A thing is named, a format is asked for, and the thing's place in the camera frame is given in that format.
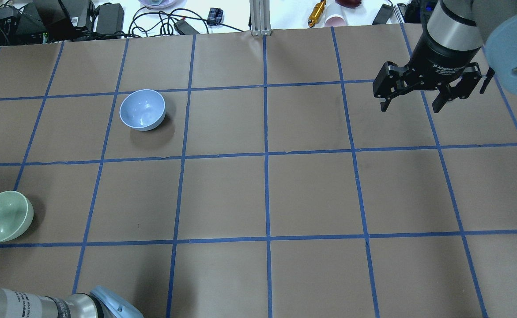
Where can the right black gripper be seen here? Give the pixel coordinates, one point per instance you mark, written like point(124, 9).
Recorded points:
point(441, 59)

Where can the green bowl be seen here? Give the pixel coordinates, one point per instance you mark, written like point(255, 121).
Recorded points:
point(16, 215)

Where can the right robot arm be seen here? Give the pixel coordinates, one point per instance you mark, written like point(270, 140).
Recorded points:
point(468, 24)

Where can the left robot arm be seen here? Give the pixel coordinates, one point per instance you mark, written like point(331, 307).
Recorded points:
point(100, 302)

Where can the blue bowl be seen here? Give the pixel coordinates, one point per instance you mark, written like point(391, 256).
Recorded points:
point(143, 110)

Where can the black power adapter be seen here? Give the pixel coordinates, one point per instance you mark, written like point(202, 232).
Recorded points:
point(383, 15)

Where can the red brown fruit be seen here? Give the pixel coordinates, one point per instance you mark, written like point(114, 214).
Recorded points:
point(351, 4)

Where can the yellow tool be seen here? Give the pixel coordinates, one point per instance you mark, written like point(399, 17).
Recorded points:
point(316, 14)

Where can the small blue device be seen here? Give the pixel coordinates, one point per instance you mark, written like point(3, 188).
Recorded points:
point(215, 17)

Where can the black power brick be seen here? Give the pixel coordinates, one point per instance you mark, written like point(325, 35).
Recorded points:
point(110, 19)

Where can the purple plate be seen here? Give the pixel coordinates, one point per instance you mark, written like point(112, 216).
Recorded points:
point(157, 4)

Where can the aluminium frame post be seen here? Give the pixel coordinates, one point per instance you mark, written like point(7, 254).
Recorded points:
point(260, 18)

